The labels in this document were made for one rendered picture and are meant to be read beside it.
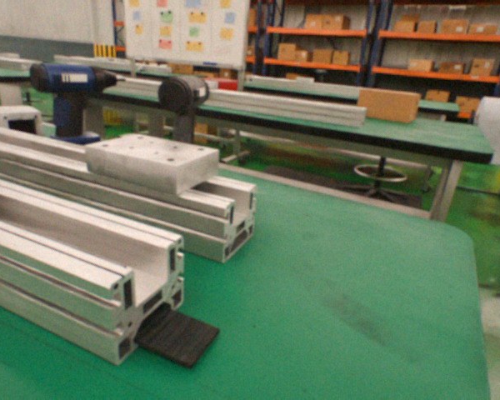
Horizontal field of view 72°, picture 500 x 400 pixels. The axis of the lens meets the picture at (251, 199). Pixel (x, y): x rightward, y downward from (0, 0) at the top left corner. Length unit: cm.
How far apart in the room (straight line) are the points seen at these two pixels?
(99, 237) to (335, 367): 27
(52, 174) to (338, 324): 48
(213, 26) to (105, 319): 337
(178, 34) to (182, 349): 360
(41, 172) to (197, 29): 314
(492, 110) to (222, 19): 247
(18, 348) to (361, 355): 32
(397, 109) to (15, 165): 186
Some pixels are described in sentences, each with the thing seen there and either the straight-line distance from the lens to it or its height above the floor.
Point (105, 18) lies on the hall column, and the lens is 898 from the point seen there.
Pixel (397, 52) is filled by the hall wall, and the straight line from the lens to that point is 1072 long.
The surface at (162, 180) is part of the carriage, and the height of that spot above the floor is 88.
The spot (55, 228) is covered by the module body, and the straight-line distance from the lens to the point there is 46.
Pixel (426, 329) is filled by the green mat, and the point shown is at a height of 78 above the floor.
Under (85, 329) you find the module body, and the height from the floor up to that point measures 81.
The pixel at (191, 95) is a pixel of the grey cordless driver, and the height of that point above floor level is 97.
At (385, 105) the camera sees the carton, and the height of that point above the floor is 86.
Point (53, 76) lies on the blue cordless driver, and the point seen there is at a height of 98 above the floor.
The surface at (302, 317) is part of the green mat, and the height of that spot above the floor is 78.
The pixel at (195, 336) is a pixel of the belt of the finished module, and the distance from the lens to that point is 36.
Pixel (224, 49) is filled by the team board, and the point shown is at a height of 111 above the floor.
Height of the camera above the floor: 104
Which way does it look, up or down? 22 degrees down
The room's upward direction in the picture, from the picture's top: 5 degrees clockwise
